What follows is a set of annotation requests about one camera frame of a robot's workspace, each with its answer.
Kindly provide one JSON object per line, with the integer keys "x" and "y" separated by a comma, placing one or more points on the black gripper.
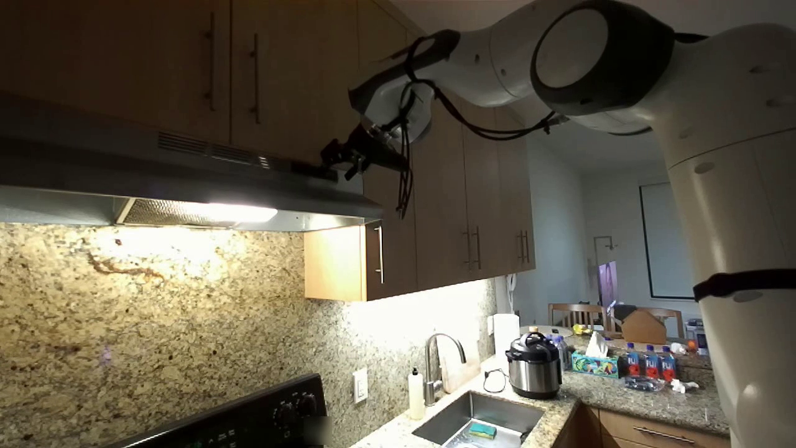
{"x": 376, "y": 145}

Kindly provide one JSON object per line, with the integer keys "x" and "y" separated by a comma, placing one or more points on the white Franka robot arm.
{"x": 731, "y": 165}

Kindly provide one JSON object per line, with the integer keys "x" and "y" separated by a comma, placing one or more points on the black electric stove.
{"x": 249, "y": 419}

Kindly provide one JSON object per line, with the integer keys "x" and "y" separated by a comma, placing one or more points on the wood cabinet door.
{"x": 308, "y": 84}
{"x": 109, "y": 65}

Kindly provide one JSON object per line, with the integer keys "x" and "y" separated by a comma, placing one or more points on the range hood light panel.
{"x": 224, "y": 213}

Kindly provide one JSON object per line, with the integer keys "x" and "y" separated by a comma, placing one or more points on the stainless steel range hood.
{"x": 165, "y": 171}

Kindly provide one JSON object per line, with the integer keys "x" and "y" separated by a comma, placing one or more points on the white paper towel roll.
{"x": 507, "y": 332}

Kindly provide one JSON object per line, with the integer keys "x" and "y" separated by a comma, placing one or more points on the chrome kitchen faucet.
{"x": 431, "y": 383}

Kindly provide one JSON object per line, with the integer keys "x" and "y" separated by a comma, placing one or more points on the white soap bottle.
{"x": 417, "y": 399}

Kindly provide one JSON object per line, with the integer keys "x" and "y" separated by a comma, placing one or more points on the stainless steel sink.
{"x": 464, "y": 411}

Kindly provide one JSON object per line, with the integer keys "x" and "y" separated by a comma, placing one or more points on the slatted wood chair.
{"x": 580, "y": 315}

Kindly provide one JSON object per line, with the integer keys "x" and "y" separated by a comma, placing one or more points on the steel black pressure cooker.
{"x": 533, "y": 369}

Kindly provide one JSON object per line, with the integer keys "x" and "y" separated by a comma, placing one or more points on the green blue sponge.
{"x": 482, "y": 429}

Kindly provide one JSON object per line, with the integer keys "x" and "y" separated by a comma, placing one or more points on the green tissue box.
{"x": 593, "y": 364}

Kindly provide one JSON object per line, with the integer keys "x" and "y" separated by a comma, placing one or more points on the white projector screen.
{"x": 662, "y": 240}

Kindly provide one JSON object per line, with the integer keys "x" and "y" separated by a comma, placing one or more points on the round backed wood chair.
{"x": 646, "y": 328}

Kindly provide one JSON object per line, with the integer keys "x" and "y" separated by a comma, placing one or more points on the small blue package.
{"x": 693, "y": 338}

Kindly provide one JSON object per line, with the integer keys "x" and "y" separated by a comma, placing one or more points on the wood base cabinet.
{"x": 647, "y": 431}

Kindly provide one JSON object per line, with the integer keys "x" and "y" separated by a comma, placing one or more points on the tall wood wall cabinet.
{"x": 440, "y": 240}

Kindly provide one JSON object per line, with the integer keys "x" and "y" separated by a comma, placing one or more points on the white wall outlet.
{"x": 360, "y": 388}

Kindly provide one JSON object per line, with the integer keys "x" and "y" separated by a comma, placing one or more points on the purple wall hanging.
{"x": 608, "y": 283}

